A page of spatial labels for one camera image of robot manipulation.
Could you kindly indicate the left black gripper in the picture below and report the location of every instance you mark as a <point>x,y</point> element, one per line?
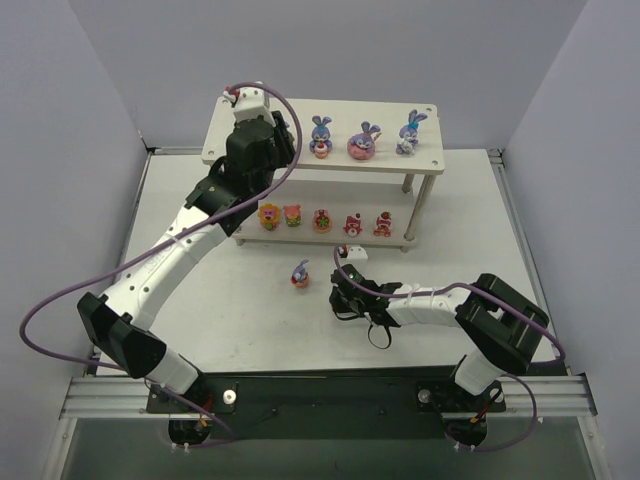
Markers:
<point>282,133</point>

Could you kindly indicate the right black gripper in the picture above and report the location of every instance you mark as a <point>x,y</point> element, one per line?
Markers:
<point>343,296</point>

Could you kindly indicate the purple bunny with ball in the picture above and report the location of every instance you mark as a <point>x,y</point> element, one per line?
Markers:
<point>321,144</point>

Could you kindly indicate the pink bear burger toy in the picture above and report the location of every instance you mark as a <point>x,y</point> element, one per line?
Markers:
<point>292,215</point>

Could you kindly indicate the orange lion toy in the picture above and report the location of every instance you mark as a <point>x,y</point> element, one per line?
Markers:
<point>269,216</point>

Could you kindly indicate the purple bunny pink cake toy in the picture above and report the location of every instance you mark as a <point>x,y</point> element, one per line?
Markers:
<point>362,146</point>

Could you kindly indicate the red white bear toy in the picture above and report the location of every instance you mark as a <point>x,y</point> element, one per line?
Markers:
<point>353,225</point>

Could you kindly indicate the pink bear clover toy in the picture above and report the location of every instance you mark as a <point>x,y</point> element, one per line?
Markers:
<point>322,222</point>

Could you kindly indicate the red white strawberry toy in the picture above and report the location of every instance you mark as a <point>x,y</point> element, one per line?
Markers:
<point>383,225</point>

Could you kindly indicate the purple bunny blue ears toy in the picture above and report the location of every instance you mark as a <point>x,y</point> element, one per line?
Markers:
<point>408,134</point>

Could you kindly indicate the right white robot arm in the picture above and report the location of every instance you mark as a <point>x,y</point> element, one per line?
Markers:
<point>503,325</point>

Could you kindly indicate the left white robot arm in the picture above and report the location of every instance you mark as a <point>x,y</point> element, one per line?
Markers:
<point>119,320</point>

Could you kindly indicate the wooden two-tier shelf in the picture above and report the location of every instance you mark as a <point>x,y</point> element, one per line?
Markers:
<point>343,186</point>

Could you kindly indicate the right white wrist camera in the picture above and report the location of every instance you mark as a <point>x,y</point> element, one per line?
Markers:
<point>351,253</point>

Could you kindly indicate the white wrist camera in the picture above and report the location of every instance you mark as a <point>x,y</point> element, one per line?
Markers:
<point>249,103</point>
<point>351,253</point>

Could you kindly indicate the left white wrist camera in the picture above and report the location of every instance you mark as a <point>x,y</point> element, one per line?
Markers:
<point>249,103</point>

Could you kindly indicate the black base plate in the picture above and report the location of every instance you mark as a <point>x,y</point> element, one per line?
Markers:
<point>386,404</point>

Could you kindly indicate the aluminium frame rail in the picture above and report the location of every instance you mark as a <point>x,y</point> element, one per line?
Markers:
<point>550,395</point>

